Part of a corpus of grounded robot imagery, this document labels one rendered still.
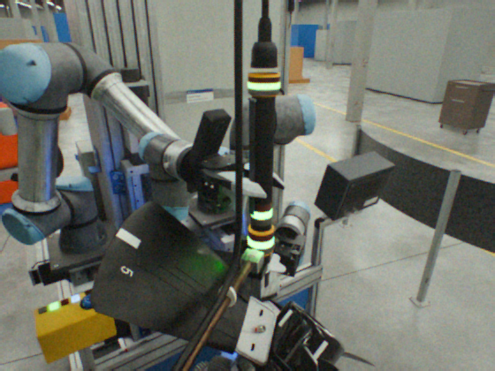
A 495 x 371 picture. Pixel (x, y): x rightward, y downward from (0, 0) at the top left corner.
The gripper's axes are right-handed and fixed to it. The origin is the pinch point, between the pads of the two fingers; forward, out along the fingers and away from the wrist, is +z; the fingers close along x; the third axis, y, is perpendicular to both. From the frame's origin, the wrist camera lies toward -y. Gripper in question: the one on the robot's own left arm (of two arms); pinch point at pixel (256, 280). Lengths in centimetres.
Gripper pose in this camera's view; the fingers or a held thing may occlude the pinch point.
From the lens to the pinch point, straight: 77.7
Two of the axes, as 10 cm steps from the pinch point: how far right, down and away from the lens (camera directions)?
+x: -1.0, 8.8, 4.6
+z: -3.4, 4.1, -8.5
